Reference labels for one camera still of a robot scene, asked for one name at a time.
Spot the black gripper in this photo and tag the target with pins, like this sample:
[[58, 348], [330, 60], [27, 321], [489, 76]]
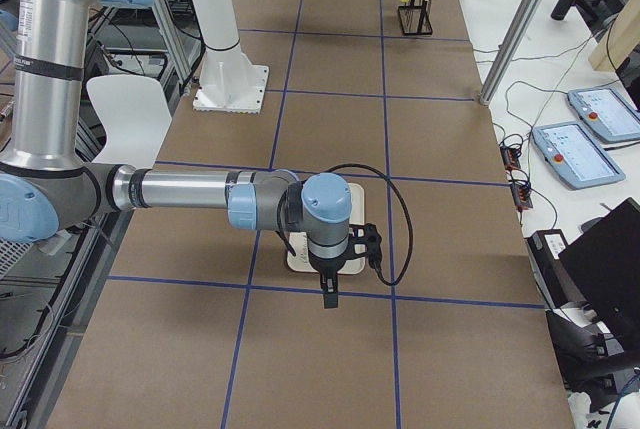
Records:
[[327, 267]]

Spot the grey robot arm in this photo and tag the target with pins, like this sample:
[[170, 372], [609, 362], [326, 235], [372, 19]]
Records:
[[84, 147]]

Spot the black box with label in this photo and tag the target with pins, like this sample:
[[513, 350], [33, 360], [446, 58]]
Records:
[[545, 247]]

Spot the white plastic chair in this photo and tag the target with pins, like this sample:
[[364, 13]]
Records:
[[135, 116]]

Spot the teach pendant near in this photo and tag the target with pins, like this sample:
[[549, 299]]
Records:
[[575, 155]]

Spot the teach pendant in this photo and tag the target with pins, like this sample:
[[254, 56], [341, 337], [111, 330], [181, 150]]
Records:
[[606, 113], [575, 155]]

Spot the teach pendant far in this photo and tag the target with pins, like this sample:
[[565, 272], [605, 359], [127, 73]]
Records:
[[606, 113]]

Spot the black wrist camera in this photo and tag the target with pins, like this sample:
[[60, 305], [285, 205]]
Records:
[[364, 241]]

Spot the white metal mount base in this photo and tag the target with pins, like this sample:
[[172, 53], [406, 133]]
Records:
[[228, 80]]

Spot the black wire cup rack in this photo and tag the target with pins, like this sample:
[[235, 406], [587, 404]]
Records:
[[414, 18]]

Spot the aluminium frame enclosure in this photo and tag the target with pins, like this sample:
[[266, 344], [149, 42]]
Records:
[[513, 37]]

